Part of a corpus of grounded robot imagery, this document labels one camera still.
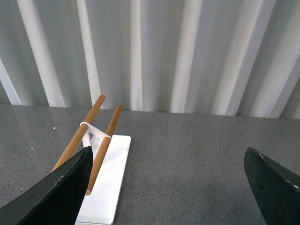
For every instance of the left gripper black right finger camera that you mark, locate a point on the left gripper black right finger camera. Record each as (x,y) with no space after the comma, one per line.
(275,188)

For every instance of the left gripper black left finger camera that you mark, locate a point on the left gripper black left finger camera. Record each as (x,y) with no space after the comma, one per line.
(56,199)

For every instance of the white towel rack stand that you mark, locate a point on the white towel rack stand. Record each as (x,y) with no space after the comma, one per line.
(99,208)

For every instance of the left wooden rack rod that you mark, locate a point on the left wooden rack rod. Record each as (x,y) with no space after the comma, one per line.
(77,138)

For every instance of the wooden rack rod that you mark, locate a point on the wooden rack rod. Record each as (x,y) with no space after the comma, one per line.
(77,138)
(97,163)

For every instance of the right wooden rack rod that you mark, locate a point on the right wooden rack rod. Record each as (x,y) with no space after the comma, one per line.
(97,163)

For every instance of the white pleated curtain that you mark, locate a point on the white pleated curtain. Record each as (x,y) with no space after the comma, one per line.
(219,57)

